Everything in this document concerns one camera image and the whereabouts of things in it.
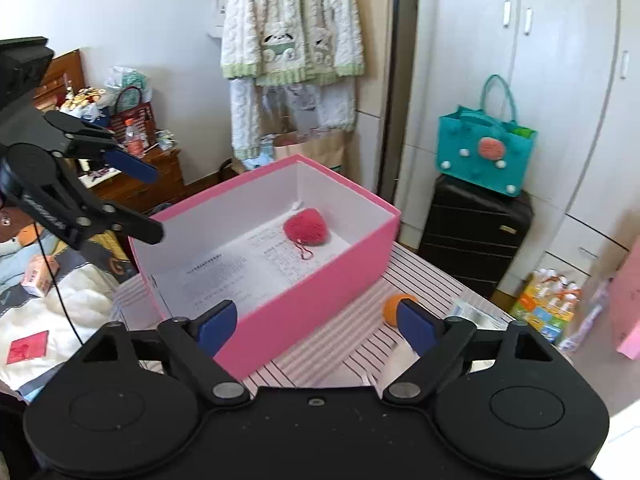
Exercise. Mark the clear plastic bag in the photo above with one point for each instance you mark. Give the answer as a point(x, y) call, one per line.
point(586, 321)

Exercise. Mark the wooden nightstand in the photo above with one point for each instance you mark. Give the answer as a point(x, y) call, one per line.
point(150, 187)

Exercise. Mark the teal felt tote bag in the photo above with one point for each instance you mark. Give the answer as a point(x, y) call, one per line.
point(465, 160)

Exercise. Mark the wrapped bouquet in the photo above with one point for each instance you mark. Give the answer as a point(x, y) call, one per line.
point(82, 101)

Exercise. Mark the printed paper sheet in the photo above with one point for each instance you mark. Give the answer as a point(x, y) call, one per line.
point(240, 270)

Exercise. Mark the small drink carton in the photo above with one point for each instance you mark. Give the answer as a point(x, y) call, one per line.
point(37, 277)

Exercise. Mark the black suitcase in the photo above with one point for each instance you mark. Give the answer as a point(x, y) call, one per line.
point(470, 240)

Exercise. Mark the wooden headboard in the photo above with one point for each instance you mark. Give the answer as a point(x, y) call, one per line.
point(65, 70)

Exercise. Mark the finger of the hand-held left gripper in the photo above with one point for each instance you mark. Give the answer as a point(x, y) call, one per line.
point(134, 166)
point(135, 226)

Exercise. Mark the red woven basket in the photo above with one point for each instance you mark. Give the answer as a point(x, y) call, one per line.
point(132, 110)

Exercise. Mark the red envelope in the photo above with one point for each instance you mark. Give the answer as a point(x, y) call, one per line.
point(27, 346)

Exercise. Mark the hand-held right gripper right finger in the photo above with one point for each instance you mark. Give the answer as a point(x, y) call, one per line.
point(416, 327)

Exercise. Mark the orange ball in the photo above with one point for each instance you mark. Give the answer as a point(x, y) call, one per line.
point(391, 310)

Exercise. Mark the pink paper bag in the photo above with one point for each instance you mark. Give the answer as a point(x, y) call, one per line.
point(630, 305)

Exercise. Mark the brown paper bag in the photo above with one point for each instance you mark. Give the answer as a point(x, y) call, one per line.
point(310, 146)

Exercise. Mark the white plastic packet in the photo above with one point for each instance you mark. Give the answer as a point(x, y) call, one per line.
point(475, 316)

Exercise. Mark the light blue plastic bag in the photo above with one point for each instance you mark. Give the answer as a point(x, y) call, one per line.
point(260, 156)

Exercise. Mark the printed blanket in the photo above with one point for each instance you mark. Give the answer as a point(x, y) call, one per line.
point(50, 315)

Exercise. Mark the pink cardboard box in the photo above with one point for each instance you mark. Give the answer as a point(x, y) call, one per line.
point(310, 302)

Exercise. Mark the plastic bottle orange label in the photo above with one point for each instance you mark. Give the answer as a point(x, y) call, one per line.
point(134, 142)

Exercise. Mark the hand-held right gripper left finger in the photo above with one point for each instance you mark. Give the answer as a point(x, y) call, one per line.
point(217, 324)

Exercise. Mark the white green plastic bag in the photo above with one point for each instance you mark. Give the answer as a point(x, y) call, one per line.
point(127, 80)

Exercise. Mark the pack of small bottles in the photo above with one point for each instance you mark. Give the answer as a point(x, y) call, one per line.
point(547, 305)

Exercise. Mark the white knit cardigan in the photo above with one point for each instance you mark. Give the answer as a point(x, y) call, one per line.
point(290, 20)

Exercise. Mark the black door frame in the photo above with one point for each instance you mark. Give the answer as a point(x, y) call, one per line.
point(395, 60)

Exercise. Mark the pink fluffy plush heart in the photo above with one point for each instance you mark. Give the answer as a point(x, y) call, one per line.
point(306, 227)

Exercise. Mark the white fluffy hanging garment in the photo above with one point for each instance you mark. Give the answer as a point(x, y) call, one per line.
point(245, 110)

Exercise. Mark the white wardrobe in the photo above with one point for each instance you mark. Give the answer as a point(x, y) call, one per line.
point(550, 60)

